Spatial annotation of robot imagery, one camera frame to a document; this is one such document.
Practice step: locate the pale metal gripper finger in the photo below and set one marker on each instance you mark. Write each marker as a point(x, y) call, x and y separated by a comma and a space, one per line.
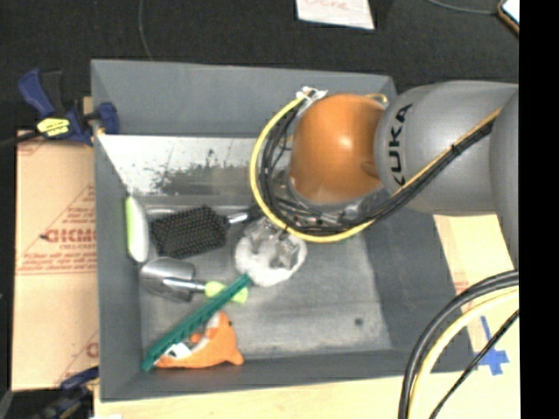
point(258, 235)
point(286, 251)

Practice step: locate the white fluffy cloth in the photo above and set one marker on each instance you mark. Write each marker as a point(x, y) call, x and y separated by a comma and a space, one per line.
point(266, 273)

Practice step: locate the grey metal bin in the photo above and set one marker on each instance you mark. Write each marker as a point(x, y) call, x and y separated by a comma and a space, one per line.
point(305, 304)

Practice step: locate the orange toy fish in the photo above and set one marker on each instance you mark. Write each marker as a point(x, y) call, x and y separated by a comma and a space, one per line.
point(216, 347)

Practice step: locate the brown cardboard board red print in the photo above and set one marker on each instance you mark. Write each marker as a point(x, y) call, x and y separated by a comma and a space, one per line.
point(52, 286)

